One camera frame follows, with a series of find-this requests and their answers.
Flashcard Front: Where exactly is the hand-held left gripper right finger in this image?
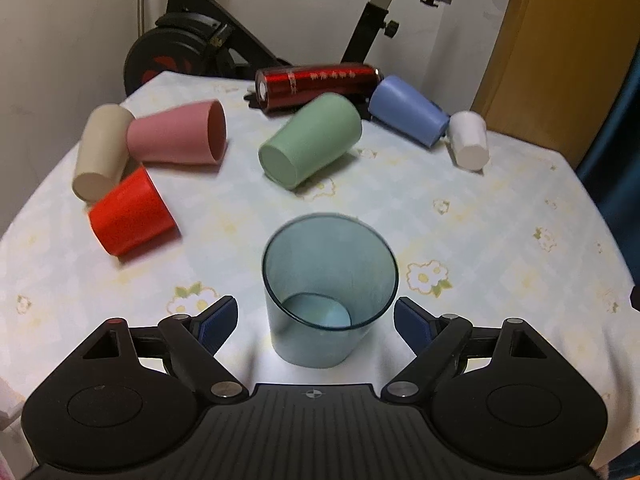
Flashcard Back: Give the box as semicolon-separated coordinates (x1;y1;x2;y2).
380;296;552;405

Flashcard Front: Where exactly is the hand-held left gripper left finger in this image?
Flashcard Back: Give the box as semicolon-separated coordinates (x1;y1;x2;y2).
76;295;251;405

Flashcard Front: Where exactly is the transparent teal cup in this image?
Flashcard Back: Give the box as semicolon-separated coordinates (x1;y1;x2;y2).
261;213;400;368

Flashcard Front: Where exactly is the red cup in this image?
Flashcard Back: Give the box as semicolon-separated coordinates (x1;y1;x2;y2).
88;166;178;257

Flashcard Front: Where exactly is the pink cup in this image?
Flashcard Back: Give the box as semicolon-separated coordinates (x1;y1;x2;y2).
126;99;228;167

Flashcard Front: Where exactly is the white cup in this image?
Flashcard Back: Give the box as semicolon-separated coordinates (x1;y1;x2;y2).
446;110;490;171

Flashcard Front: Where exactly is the green cup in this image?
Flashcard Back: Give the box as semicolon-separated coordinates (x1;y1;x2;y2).
258;92;363;191

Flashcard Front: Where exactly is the beige cup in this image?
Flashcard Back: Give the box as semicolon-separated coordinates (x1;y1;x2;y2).
72;105;137;202

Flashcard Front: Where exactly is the blue cup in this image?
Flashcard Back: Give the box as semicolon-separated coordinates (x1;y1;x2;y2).
368;75;451;149

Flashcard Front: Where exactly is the floral white tablecloth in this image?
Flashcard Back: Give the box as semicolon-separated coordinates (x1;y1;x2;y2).
0;71;637;480

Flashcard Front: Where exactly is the dark red thermos bottle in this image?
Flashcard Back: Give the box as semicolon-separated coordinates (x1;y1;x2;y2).
255;61;383;115

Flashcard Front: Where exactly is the dark blue curtain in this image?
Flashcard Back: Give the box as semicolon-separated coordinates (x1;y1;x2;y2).
575;42;640;286

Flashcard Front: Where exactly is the black exercise bike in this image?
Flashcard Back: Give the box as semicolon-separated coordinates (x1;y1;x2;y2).
123;0;461;97

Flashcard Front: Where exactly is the wooden door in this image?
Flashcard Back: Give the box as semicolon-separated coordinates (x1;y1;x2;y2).
470;0;640;171

